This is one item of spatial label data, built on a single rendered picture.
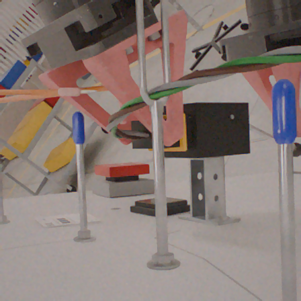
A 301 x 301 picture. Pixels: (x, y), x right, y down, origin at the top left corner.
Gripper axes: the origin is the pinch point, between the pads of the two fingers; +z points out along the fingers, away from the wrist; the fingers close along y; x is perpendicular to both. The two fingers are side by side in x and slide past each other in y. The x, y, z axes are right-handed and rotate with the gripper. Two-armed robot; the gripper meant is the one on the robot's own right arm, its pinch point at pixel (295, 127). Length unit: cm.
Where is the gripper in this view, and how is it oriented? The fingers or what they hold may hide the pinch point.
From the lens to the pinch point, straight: 45.8
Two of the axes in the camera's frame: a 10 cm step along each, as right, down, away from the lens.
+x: 7.9, -2.3, 5.7
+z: 1.8, 9.7, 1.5
